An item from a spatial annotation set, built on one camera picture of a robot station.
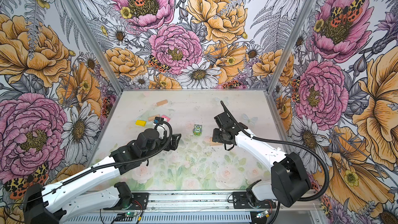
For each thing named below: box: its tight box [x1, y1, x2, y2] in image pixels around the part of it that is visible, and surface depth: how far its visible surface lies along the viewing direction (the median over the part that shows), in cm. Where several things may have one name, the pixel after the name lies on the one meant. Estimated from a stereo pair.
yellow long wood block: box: [135, 119, 147, 127], surface depth 105 cm
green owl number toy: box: [192, 123, 203, 136], surface depth 101 cm
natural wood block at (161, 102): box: [155, 99, 168, 107], surface depth 118 cm
